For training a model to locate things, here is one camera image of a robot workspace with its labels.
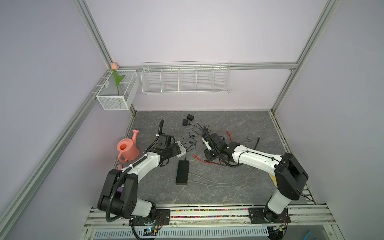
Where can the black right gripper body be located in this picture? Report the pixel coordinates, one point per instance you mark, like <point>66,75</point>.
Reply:
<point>218,154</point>

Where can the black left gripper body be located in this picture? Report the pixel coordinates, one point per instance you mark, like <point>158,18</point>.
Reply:
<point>169,151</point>

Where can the black network switch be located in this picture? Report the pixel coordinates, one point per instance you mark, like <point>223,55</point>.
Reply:
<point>183,173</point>

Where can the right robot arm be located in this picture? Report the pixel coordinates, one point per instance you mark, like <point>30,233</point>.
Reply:
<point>287,173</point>

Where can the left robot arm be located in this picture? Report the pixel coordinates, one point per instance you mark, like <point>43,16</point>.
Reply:
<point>119,196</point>

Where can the pink watering can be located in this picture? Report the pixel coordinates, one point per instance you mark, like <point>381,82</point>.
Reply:
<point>127,148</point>

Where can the yellow work glove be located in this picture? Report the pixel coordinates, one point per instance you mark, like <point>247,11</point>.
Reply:
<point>273,179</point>

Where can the purple garden trowel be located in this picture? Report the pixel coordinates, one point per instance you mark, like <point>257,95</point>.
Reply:
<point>121,179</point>

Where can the artificial tulip flower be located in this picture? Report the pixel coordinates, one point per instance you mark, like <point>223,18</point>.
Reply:
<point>118,78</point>

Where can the long white wire basket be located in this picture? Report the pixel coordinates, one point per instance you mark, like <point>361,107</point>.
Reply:
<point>194,77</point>

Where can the small white wire basket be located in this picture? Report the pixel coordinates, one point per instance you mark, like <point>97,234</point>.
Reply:
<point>108,95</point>

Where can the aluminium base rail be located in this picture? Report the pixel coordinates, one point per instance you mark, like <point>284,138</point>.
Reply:
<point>204,222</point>

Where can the aluminium frame rail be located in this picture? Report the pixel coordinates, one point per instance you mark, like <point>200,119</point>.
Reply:
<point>54,52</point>

